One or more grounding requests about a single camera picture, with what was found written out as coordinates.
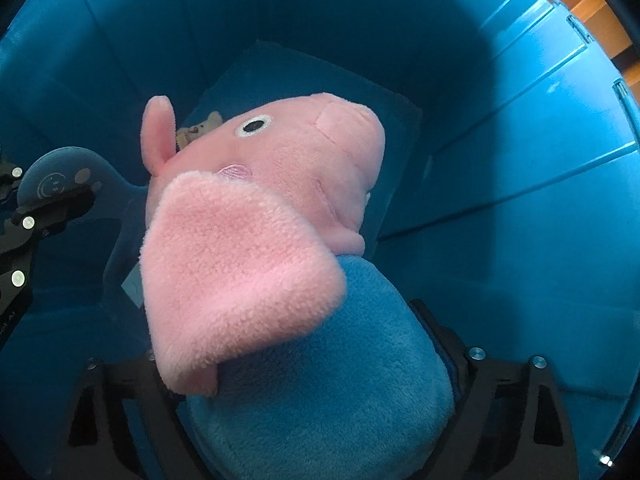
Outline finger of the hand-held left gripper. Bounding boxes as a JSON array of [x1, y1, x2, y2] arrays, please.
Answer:
[[0, 189, 97, 257], [0, 158, 26, 194]]

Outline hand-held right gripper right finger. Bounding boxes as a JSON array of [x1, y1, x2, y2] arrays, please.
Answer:
[[409, 299, 582, 480]]

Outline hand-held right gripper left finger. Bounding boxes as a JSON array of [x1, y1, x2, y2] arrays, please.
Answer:
[[62, 352, 201, 480]]

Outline blue smiley plastic toy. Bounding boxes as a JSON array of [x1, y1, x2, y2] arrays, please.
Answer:
[[19, 146, 151, 311]]

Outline blue plastic storage container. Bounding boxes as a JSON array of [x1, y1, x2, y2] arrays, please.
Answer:
[[0, 0, 640, 480]]

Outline pink pig plush blue body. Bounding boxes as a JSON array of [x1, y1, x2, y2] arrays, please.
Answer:
[[139, 91, 456, 480]]

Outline white paper label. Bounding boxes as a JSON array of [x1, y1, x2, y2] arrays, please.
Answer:
[[121, 267, 147, 307]]

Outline small beige teddy bear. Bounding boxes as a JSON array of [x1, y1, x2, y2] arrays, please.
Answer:
[[175, 110, 224, 150]]

